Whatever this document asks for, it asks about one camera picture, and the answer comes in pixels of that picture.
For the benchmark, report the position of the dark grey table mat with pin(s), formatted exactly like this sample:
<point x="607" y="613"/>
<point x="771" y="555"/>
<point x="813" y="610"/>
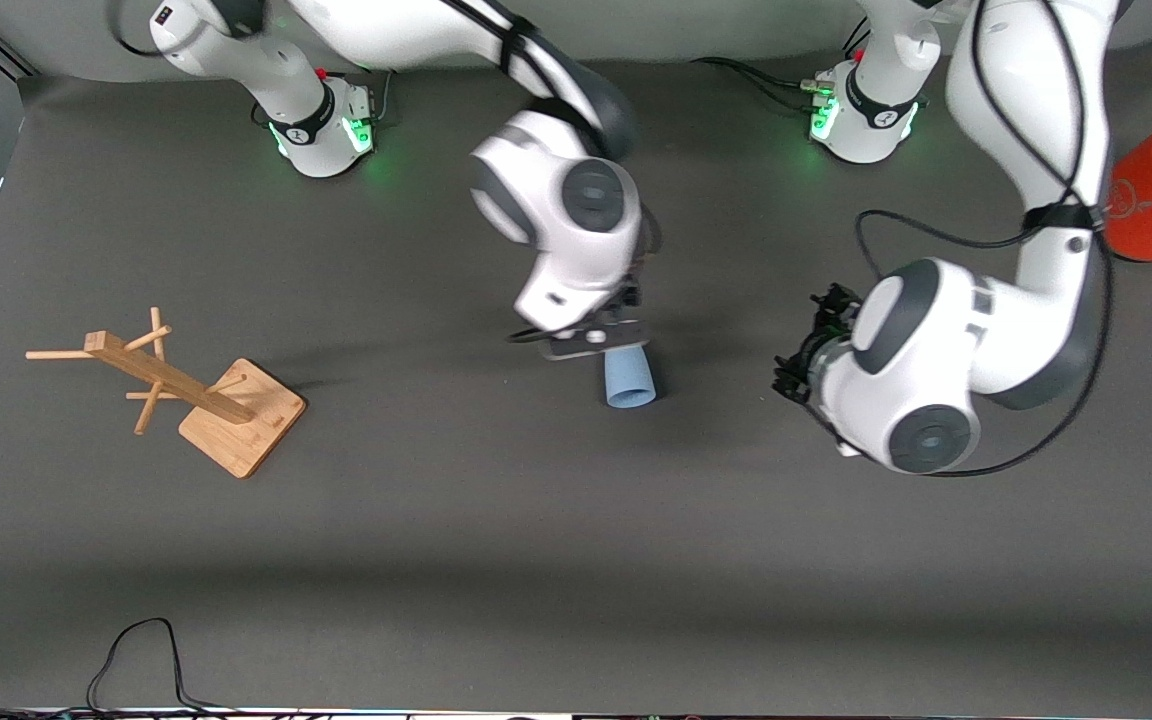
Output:
<point x="576" y="550"/>

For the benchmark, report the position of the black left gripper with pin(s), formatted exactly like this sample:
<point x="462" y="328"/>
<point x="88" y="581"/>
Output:
<point x="808" y="352"/>

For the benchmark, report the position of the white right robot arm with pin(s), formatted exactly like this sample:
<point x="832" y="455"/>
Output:
<point x="576" y="230"/>

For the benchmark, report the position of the wooden cup rack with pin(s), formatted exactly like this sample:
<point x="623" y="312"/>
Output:
<point x="241" y="430"/>

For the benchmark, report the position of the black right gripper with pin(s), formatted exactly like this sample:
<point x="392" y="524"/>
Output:
<point x="631" y="296"/>

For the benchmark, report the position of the light blue cup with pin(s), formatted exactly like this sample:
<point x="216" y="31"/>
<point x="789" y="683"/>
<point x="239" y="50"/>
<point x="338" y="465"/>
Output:
<point x="629" y="385"/>

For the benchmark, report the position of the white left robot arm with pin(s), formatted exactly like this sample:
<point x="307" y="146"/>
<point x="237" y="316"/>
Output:
<point x="936" y="400"/>

